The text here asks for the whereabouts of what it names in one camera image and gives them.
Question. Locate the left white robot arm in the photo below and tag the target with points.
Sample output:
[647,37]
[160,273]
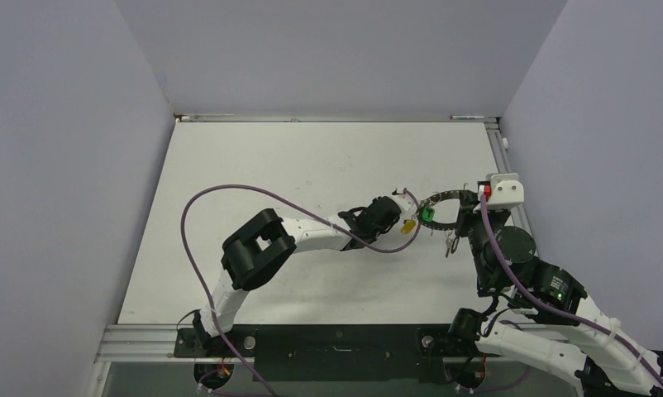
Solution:
[254,253]

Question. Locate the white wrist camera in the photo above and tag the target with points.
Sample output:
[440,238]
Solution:
[405,200]
[501,190]

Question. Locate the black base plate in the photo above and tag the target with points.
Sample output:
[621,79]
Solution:
[354,352]

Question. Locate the marker pen at wall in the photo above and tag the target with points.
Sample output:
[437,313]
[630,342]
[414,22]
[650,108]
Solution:
[468,117]

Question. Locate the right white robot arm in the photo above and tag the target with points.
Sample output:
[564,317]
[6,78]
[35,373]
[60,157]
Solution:
[593,354]

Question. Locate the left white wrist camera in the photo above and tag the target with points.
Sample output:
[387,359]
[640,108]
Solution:
[405,200]

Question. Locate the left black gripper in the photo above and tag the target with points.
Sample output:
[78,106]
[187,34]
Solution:
[382,230]

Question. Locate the green key tag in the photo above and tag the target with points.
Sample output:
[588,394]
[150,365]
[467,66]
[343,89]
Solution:
[428,213]

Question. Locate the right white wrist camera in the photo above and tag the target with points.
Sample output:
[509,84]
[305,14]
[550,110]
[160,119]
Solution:
[501,190]

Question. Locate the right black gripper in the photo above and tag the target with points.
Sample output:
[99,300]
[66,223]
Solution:
[468,201]

